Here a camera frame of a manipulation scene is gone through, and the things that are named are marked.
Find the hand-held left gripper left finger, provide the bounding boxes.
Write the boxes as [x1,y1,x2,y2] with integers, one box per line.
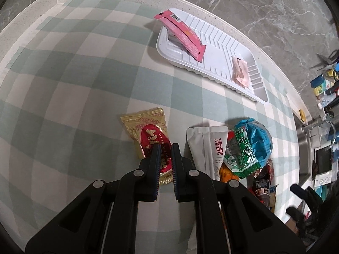
[25,143,163,254]

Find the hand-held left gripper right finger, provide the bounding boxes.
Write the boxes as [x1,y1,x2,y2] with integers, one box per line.
[171,143,305,254]

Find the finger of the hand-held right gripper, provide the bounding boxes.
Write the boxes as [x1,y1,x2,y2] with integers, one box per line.
[286,207,305,222]
[290,184,311,199]

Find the gold snack packet red oval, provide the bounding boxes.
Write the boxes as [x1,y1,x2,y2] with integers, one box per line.
[120,107,175,187]

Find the orange snack packet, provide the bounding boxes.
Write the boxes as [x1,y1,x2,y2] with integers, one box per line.
[218,163,240,184]

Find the white plastic tray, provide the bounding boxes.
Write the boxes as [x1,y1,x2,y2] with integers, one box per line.
[156,7,269,103]

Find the brown patterned snack packet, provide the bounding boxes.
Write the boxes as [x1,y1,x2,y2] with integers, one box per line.
[258,185,278,213]

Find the white device dark screen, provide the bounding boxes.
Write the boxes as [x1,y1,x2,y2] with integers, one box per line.
[314,145,334,187]

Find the steel sink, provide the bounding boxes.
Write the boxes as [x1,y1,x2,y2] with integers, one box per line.
[297,127,318,186]

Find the white pouch packet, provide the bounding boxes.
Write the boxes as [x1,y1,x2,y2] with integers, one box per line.
[186,126,229,182]

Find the metal faucet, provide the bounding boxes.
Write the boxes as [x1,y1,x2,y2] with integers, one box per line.
[304,120,337,149]

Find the blue snack bag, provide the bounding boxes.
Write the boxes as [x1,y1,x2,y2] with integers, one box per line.
[233,119,273,170]

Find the green snack packet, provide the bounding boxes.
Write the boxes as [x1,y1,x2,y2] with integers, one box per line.
[224,128,261,179]

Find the blue yellow box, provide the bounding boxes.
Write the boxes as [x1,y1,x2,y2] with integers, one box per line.
[310,75,326,96]

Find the checked tablecloth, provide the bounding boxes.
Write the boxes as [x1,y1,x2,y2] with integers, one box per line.
[0,0,300,254]

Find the pale pink small packet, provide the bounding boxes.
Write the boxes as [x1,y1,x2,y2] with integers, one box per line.
[231,55,249,88]

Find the long pink snack packet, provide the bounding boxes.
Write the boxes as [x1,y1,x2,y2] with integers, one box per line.
[154,10,206,63]

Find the scissors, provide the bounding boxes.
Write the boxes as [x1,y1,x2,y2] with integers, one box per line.
[316,53,339,70]

